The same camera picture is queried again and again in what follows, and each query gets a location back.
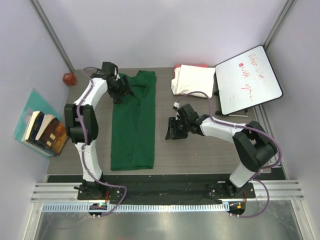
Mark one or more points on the green t shirt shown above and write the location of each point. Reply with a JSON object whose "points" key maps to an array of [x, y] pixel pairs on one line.
{"points": [[133, 125]]}

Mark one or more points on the stack of books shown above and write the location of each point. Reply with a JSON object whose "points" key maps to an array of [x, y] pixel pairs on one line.
{"points": [[45, 133]]}

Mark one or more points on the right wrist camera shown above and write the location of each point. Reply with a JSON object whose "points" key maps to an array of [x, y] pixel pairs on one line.
{"points": [[176, 105]]}

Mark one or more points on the teal plastic folder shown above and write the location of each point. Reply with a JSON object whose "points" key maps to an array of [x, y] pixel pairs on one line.
{"points": [[35, 102]]}

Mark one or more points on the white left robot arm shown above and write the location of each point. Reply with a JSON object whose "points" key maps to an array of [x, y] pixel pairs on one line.
{"points": [[82, 127]]}

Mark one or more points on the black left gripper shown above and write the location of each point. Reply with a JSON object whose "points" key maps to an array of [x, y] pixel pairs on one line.
{"points": [[116, 97]]}

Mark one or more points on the white dry-erase board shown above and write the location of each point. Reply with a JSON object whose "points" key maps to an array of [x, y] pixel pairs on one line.
{"points": [[245, 81]]}

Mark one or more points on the white slotted cable duct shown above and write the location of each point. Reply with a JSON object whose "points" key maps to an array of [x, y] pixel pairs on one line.
{"points": [[97, 207]]}

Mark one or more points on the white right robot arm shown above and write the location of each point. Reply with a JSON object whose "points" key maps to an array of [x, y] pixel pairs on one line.
{"points": [[253, 147]]}

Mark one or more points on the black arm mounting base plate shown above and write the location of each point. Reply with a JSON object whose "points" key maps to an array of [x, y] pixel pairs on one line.
{"points": [[161, 189]]}

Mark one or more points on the folded white t shirt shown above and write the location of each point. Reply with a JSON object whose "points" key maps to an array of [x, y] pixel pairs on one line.
{"points": [[193, 79]]}

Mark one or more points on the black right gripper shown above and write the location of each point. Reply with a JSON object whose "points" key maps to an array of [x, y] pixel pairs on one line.
{"points": [[172, 132]]}

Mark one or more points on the red cube block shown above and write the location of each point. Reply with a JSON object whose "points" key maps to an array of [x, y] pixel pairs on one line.
{"points": [[69, 79]]}

